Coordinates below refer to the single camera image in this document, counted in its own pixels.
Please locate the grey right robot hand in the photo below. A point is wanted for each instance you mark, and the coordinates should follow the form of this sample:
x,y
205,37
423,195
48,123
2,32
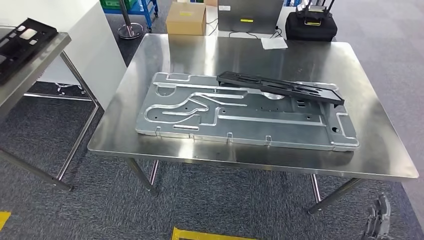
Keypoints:
x,y
379,218

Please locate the black plastic frame part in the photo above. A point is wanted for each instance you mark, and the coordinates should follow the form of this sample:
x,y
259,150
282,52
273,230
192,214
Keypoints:
x,y
281,86
13,59

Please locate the stainless steel workbench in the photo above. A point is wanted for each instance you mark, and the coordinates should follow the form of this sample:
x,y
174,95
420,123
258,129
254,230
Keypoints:
x,y
364,82

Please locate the grey stamped metal panel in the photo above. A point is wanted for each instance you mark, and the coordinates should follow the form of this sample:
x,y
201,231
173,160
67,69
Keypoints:
x,y
248,126

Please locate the yellow floor tape square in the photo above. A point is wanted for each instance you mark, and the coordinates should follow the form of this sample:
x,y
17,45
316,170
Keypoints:
x,y
4,220
212,235

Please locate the black equipment bag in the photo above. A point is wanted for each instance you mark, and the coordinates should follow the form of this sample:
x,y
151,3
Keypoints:
x,y
311,33

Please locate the white paper sheet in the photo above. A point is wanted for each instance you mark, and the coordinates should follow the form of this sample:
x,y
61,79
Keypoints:
x,y
274,43

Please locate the grey panel with yellow label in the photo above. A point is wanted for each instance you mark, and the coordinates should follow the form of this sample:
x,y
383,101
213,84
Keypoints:
x,y
251,13

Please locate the brown cardboard box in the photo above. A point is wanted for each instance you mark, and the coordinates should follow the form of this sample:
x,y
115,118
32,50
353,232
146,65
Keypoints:
x,y
185,21

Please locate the blue metal cart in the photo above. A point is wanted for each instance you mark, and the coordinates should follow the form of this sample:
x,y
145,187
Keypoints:
x,y
149,13

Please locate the chrome stanchion with round base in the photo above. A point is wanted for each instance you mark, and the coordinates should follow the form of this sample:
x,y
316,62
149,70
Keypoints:
x,y
130,30

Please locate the chrome star chair base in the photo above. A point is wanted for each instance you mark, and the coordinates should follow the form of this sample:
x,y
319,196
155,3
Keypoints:
x,y
68,88

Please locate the green plastic crate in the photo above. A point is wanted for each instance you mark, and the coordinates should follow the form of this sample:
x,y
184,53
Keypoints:
x,y
114,3

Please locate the steel side table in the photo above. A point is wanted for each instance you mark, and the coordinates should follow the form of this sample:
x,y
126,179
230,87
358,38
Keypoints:
x,y
36,63

